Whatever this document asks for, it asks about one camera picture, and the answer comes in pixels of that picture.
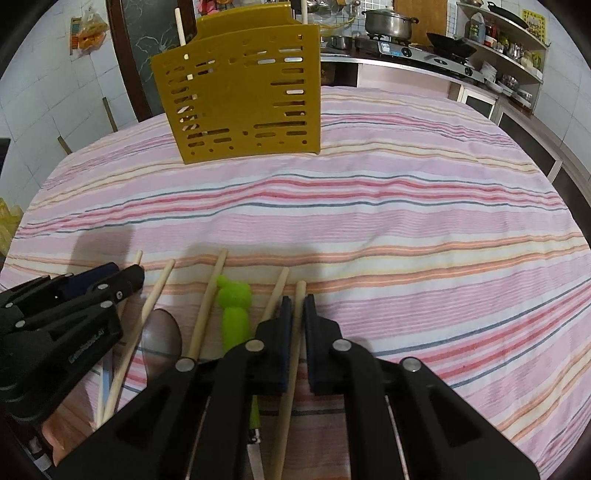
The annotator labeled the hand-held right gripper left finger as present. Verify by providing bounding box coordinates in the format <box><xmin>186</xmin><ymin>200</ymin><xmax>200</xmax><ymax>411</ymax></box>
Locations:
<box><xmin>53</xmin><ymin>296</ymin><xmax>296</xmax><ymax>480</ymax></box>

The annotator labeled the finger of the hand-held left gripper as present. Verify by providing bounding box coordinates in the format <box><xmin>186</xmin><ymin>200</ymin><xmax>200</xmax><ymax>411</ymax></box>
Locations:
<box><xmin>0</xmin><ymin>265</ymin><xmax>145</xmax><ymax>336</ymax></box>
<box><xmin>0</xmin><ymin>262</ymin><xmax>122</xmax><ymax>325</ymax></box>

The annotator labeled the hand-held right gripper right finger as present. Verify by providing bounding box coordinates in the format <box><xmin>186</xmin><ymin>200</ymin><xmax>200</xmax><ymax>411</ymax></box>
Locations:
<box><xmin>302</xmin><ymin>293</ymin><xmax>541</xmax><ymax>480</ymax></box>

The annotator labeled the green frog-handled utensil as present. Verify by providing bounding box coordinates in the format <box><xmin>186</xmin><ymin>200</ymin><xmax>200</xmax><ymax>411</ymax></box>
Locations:
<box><xmin>216</xmin><ymin>275</ymin><xmax>266</xmax><ymax>480</ymax></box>

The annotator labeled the metal spoon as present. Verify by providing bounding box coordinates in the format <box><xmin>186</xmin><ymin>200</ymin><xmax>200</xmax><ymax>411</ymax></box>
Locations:
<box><xmin>139</xmin><ymin>308</ymin><xmax>184</xmax><ymax>393</ymax></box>

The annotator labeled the yellow perforated utensil holder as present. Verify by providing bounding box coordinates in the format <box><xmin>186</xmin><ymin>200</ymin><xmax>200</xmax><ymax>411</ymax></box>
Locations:
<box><xmin>151</xmin><ymin>2</ymin><xmax>322</xmax><ymax>165</ymax></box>

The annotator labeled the person's left hand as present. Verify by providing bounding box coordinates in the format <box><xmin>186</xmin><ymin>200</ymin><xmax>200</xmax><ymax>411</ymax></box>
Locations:
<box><xmin>41</xmin><ymin>406</ymin><xmax>98</xmax><ymax>467</ymax></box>

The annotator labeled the yellow plastic bag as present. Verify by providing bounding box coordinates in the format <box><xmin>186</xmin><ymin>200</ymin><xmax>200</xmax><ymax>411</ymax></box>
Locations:
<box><xmin>0</xmin><ymin>198</ymin><xmax>24</xmax><ymax>259</ymax></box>

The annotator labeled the frosted glass door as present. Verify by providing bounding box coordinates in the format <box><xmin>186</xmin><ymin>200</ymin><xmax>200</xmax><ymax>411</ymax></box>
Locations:
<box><xmin>105</xmin><ymin>0</ymin><xmax>199</xmax><ymax>124</ymax></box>

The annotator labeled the hanging plastic bag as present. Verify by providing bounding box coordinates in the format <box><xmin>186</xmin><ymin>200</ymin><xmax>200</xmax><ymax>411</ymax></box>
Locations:
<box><xmin>79</xmin><ymin>8</ymin><xmax>110</xmax><ymax>57</ymax></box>

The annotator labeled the pink cabinet door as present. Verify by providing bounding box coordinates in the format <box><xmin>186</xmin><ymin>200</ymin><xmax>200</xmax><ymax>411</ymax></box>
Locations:
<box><xmin>358</xmin><ymin>62</ymin><xmax>462</xmax><ymax>100</ymax></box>

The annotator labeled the glass door cabinet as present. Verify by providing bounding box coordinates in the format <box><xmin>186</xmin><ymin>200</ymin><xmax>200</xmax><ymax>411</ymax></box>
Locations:
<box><xmin>459</xmin><ymin>83</ymin><xmax>591</xmax><ymax>204</ymax></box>

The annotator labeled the steel gas stove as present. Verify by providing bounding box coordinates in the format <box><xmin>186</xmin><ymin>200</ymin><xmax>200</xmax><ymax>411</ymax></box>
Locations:
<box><xmin>353</xmin><ymin>34</ymin><xmax>488</xmax><ymax>85</ymax></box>

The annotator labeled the steel cooking pot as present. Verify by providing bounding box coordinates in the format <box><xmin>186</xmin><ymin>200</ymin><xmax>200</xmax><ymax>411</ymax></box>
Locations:
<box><xmin>361</xmin><ymin>7</ymin><xmax>419</xmax><ymax>41</ymax></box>

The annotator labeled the black wok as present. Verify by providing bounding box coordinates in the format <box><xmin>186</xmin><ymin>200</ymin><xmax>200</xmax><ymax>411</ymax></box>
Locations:
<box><xmin>426</xmin><ymin>31</ymin><xmax>477</xmax><ymax>58</ymax></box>

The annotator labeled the metal corner shelf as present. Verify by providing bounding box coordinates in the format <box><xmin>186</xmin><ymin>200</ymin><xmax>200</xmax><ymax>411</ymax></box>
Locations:
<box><xmin>455</xmin><ymin>0</ymin><xmax>552</xmax><ymax>112</ymax></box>

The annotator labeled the green-label oil bottle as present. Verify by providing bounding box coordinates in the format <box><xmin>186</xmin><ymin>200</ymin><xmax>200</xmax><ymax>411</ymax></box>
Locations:
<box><xmin>468</xmin><ymin>11</ymin><xmax>486</xmax><ymax>44</ymax></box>

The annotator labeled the black pan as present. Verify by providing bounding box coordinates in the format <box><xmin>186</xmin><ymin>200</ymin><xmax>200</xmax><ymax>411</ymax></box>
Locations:
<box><xmin>487</xmin><ymin>0</ymin><xmax>529</xmax><ymax>31</ymax></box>

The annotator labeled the long wooden broom handle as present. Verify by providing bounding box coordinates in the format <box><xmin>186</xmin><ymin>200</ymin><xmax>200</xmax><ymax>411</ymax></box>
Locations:
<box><xmin>102</xmin><ymin>97</ymin><xmax>118</xmax><ymax>134</ymax></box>

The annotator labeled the yellow hose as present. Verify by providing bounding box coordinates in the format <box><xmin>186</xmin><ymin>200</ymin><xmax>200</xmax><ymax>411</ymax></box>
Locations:
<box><xmin>318</xmin><ymin>4</ymin><xmax>358</xmax><ymax>38</ymax></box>

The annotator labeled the yellow wall poster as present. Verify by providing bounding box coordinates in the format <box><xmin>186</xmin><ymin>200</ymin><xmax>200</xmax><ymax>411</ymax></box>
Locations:
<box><xmin>522</xmin><ymin>8</ymin><xmax>546</xmax><ymax>38</ymax></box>

